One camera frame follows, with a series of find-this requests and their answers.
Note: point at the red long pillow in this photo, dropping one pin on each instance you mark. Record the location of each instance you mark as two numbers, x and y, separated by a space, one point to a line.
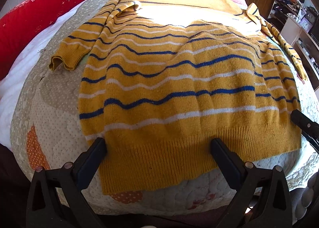
24 22

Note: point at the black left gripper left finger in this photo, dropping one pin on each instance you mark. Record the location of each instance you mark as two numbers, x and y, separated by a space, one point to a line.
55 198

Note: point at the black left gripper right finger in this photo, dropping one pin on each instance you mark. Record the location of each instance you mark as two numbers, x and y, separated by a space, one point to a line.
262 196

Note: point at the white shelf cabinet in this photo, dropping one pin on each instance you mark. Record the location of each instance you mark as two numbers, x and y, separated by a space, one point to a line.
305 46

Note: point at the small white clock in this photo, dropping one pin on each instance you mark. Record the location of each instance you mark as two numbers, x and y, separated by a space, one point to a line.
305 24

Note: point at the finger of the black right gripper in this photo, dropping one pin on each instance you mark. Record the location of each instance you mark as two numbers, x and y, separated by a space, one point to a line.
310 129

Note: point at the yellow striped knit sweater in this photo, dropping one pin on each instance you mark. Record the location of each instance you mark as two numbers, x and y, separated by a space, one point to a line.
164 77

